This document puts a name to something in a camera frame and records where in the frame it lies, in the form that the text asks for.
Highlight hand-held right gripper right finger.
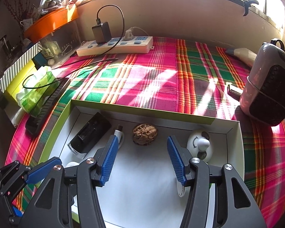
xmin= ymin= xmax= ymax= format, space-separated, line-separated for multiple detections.
xmin=167 ymin=135 xmax=268 ymax=228

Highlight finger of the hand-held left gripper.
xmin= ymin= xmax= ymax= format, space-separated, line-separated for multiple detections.
xmin=0 ymin=158 xmax=61 ymax=196
xmin=0 ymin=191 xmax=23 ymax=228

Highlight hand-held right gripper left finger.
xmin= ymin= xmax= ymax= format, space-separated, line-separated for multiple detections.
xmin=20 ymin=135 xmax=119 ymax=228

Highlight white adapter cable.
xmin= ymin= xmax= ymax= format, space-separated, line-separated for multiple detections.
xmin=112 ymin=124 xmax=125 ymax=150

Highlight white panda toy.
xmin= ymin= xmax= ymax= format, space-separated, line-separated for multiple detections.
xmin=186 ymin=129 xmax=214 ymax=165

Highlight black clip-on light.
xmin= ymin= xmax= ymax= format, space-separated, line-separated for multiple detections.
xmin=67 ymin=112 xmax=113 ymax=160

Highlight brown walnut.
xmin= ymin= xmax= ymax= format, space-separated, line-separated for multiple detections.
xmin=132 ymin=123 xmax=159 ymax=145

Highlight white and green cardboard box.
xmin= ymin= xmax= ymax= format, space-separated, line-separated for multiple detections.
xmin=39 ymin=99 xmax=245 ymax=228

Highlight black smartphone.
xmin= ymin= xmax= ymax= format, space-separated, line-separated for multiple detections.
xmin=25 ymin=77 xmax=72 ymax=137

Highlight white board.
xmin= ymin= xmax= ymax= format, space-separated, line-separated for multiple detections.
xmin=11 ymin=108 xmax=25 ymax=127

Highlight plaid tablecloth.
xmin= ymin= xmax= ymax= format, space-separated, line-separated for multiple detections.
xmin=5 ymin=37 xmax=285 ymax=228

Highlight green tissue pack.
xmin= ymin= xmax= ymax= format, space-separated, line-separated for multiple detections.
xmin=15 ymin=66 xmax=62 ymax=115

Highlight small black silver stick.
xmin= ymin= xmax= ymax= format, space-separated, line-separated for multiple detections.
xmin=227 ymin=84 xmax=244 ymax=98

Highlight yellow box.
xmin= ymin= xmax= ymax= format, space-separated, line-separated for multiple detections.
xmin=2 ymin=59 xmax=42 ymax=101

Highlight dark teal box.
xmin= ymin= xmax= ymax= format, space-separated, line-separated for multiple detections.
xmin=32 ymin=52 xmax=48 ymax=68

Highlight white power strip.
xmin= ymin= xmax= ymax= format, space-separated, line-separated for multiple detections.
xmin=76 ymin=36 xmax=155 ymax=57

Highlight striped box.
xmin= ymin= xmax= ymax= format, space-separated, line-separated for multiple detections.
xmin=0 ymin=41 xmax=43 ymax=93

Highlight grey and black heater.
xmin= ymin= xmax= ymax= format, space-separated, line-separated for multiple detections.
xmin=239 ymin=38 xmax=285 ymax=127

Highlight black charger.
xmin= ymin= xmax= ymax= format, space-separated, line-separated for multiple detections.
xmin=92 ymin=21 xmax=113 ymax=44

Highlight white plug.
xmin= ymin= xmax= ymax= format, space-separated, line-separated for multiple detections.
xmin=122 ymin=27 xmax=150 ymax=41

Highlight glass jar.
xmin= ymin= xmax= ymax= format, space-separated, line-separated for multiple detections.
xmin=0 ymin=35 xmax=16 ymax=60

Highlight clear plastic organizer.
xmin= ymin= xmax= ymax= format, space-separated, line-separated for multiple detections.
xmin=41 ymin=21 xmax=82 ymax=60

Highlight orange box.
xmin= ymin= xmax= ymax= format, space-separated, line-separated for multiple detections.
xmin=23 ymin=5 xmax=79 ymax=42

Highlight dried red branches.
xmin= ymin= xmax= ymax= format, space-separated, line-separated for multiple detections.
xmin=3 ymin=0 xmax=30 ymax=27

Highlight black window latch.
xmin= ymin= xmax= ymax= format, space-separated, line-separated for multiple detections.
xmin=242 ymin=0 xmax=259 ymax=17

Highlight thin black cable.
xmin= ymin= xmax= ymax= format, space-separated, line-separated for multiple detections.
xmin=22 ymin=57 xmax=119 ymax=90

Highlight black charger cable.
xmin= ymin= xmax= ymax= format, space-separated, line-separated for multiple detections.
xmin=96 ymin=5 xmax=125 ymax=54

